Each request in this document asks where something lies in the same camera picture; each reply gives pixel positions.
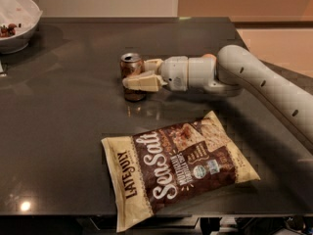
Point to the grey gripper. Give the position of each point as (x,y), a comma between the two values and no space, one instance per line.
(174,70)

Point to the orange soda can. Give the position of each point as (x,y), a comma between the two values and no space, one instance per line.
(131,65)

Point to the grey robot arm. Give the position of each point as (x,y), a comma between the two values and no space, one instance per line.
(229,72)

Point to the orange ball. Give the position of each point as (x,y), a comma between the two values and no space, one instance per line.
(209,56)

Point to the sea salt chips bag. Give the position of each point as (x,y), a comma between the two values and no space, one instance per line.
(169,165)

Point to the white bowl with snacks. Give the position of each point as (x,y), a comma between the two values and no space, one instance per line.
(19,20)

